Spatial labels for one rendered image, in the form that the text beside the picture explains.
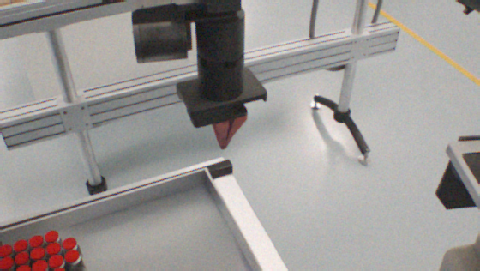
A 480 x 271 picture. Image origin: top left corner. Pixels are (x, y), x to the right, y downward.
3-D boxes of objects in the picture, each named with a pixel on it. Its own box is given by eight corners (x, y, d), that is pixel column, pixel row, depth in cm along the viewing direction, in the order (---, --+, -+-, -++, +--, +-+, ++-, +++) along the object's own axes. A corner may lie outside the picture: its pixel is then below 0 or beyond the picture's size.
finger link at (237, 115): (182, 140, 65) (177, 86, 58) (228, 127, 67) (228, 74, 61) (198, 171, 60) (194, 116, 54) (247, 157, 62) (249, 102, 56)
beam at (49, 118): (9, 151, 147) (-3, 124, 139) (8, 136, 153) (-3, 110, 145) (394, 51, 194) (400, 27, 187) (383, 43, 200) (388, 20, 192)
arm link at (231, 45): (249, 13, 48) (240, -9, 52) (185, 18, 47) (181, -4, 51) (249, 68, 52) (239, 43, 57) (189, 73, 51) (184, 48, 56)
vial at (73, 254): (74, 282, 62) (65, 264, 59) (71, 269, 63) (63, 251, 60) (88, 277, 63) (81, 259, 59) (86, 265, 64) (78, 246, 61)
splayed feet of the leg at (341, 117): (361, 168, 201) (366, 145, 192) (305, 105, 236) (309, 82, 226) (375, 163, 204) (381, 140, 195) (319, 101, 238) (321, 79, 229)
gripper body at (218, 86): (176, 94, 59) (171, 45, 54) (247, 78, 62) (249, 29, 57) (191, 124, 55) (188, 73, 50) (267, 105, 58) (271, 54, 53)
